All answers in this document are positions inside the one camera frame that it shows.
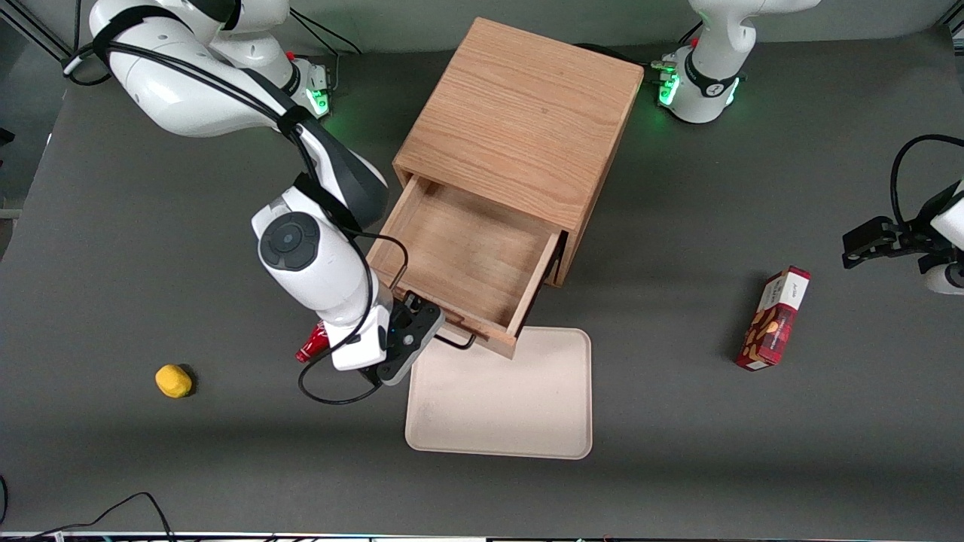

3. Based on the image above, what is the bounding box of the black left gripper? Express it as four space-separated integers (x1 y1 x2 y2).
842 197 953 269

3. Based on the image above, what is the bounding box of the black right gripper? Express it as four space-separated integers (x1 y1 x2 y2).
361 294 447 386

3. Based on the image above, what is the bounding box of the wooden drawer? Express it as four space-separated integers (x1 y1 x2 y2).
367 175 567 360

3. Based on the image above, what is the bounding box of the wooden drawer cabinet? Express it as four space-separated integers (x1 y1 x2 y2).
392 17 645 288

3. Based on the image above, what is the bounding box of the beige plastic tray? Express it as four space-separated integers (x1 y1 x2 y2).
404 326 593 460

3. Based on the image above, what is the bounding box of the red ketchup bottle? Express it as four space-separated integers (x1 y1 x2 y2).
295 320 332 364

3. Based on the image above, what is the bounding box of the red snack box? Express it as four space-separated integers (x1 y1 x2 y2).
735 266 812 371

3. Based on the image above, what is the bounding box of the yellow lemon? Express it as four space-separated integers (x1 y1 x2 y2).
155 364 194 399

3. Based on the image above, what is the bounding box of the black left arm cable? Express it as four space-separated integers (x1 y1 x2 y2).
890 134 964 227

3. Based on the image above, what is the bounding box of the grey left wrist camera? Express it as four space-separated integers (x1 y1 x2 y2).
925 260 964 296

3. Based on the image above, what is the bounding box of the black base cable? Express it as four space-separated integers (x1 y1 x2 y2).
286 9 364 95

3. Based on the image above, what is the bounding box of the black cable behind cabinet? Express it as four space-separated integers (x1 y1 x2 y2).
575 42 664 67

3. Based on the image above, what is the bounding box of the black floor cable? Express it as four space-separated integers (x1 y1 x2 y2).
23 492 177 542

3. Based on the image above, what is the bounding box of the black metal frame bar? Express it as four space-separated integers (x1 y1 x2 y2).
0 0 76 62

